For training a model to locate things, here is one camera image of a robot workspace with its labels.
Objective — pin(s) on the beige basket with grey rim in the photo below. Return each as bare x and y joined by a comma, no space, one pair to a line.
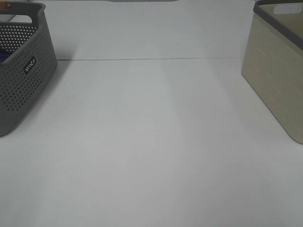
273,61

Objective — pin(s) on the brown leather basket handle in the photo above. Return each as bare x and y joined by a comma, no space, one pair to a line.
4,5

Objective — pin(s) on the grey perforated plastic basket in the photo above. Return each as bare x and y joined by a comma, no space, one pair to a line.
26,73

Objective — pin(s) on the blue cloth in grey basket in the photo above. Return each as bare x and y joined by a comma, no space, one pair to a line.
4,55

